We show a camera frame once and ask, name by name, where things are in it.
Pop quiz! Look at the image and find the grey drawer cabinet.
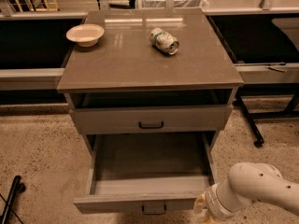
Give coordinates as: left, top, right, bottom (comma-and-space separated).
56, 8, 245, 154

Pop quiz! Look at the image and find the crushed soda can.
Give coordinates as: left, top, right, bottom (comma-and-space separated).
149, 28, 179, 55

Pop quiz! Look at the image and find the white ceramic bowl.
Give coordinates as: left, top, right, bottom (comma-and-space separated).
66, 24, 105, 48

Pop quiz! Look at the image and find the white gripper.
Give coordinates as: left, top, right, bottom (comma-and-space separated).
193, 179, 247, 224

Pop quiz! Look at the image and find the black stand leg left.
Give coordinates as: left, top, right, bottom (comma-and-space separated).
0, 175, 26, 224

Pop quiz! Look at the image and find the black stand leg right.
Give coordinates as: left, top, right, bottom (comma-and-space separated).
235, 91, 299, 147

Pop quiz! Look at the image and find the grey drawer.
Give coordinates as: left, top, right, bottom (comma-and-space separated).
74, 133, 216, 215
70, 105, 232, 134

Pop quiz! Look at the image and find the grey top drawer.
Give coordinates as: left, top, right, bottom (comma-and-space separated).
70, 105, 232, 134

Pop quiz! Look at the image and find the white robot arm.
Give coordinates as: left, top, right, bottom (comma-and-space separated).
193, 162, 299, 224

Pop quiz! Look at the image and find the wire mesh basket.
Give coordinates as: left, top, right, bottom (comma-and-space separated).
135, 0, 209, 9

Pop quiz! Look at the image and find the black stand leg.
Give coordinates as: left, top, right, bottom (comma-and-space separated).
0, 175, 26, 224
235, 91, 299, 147

